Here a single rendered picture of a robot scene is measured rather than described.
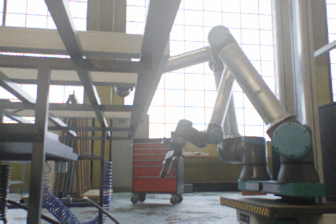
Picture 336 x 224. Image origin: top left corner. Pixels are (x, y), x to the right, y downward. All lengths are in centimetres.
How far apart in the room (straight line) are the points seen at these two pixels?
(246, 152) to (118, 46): 121
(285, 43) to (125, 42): 130
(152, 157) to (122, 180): 362
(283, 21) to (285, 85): 41
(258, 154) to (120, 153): 688
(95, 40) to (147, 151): 416
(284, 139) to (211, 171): 810
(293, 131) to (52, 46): 99
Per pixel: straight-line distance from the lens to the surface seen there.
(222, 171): 967
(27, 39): 124
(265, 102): 160
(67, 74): 162
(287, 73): 222
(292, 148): 153
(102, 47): 120
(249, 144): 214
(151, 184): 525
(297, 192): 168
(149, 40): 97
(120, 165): 879
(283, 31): 232
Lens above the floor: 47
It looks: 10 degrees up
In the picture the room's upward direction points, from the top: straight up
